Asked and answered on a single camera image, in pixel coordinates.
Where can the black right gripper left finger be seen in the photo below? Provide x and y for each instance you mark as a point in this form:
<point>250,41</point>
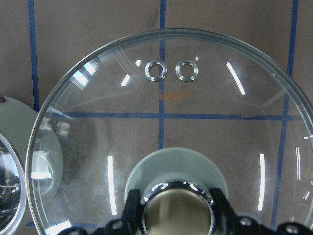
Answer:
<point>128,223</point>

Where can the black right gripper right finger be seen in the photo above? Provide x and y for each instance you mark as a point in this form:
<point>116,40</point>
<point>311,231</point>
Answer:
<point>227,222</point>

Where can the glass pot lid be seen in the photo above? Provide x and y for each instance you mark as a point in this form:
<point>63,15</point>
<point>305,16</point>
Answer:
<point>174,113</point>

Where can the white electric cooking pot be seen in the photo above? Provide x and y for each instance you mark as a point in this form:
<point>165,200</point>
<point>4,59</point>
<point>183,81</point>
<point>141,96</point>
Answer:
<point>16,123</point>

